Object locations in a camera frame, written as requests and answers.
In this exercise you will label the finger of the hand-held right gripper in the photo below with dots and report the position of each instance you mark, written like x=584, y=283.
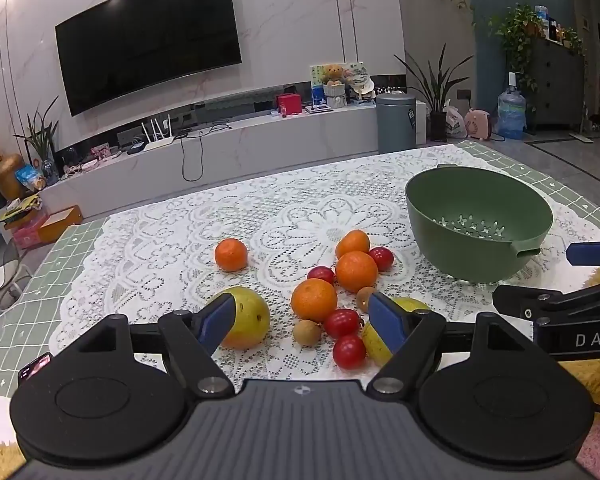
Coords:
x=592, y=252
x=530, y=301

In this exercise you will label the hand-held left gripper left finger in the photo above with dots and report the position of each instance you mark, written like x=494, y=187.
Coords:
x=215, y=322

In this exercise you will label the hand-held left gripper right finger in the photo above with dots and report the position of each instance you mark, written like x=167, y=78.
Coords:
x=387, y=322

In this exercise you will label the yellow pear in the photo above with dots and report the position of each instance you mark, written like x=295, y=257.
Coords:
x=250, y=320
x=375, y=344

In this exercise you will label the brown longan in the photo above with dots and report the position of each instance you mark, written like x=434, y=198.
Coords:
x=307, y=333
x=364, y=299

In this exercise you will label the red cherry tomato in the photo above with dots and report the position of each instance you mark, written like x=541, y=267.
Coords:
x=321, y=274
x=381, y=258
x=341, y=322
x=349, y=351

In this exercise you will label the orange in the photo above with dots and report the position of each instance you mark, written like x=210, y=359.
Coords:
x=314, y=300
x=352, y=242
x=357, y=272
x=231, y=254

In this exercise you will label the green colander bowl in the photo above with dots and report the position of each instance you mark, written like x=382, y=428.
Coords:
x=460, y=245

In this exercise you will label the white lace tablecloth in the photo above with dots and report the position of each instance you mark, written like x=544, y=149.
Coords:
x=180, y=240

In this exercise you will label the blue water jug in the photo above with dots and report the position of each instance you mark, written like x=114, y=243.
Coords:
x=511, y=112

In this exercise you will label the pink small appliance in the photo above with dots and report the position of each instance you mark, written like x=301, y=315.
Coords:
x=480, y=125

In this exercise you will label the grey drawer cabinet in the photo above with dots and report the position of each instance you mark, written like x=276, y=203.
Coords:
x=555, y=85

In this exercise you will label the orange cardboard box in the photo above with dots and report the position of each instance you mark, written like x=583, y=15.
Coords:
x=62, y=222

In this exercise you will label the smartphone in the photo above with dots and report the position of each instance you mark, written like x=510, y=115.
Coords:
x=35, y=367

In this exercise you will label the white router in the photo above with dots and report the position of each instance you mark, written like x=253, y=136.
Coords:
x=157, y=144

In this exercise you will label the grey television cabinet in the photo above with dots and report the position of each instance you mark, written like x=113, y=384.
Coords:
x=280, y=145

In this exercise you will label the white plastic bag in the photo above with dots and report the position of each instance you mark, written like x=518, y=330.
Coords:
x=455, y=122

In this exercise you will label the grey trash bin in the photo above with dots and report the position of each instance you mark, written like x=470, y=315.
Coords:
x=395, y=122

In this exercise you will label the pink box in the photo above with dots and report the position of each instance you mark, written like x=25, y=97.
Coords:
x=27, y=235

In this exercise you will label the white stool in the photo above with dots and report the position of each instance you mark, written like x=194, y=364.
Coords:
x=2, y=275

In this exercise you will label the tall leafy potted plant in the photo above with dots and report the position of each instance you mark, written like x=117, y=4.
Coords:
x=437, y=95

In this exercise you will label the pile of packets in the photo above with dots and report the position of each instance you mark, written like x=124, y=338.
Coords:
x=20, y=210

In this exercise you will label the red box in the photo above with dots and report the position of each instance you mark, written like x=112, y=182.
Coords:
x=287, y=105

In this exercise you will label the bottles on cabinet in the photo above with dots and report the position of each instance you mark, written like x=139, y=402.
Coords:
x=555, y=25

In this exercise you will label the bushy green potted plant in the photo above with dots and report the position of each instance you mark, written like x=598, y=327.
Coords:
x=515, y=35

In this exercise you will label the blue snack bag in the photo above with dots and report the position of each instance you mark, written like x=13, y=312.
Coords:
x=30, y=177

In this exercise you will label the white hat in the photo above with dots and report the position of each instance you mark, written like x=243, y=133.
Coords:
x=362, y=87

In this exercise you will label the teddy bear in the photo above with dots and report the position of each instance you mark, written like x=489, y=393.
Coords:
x=335, y=77

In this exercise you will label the thin leafed potted plant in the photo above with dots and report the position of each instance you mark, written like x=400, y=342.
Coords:
x=42, y=135

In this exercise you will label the black wall television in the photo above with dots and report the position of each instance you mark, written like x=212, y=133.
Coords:
x=150, y=40

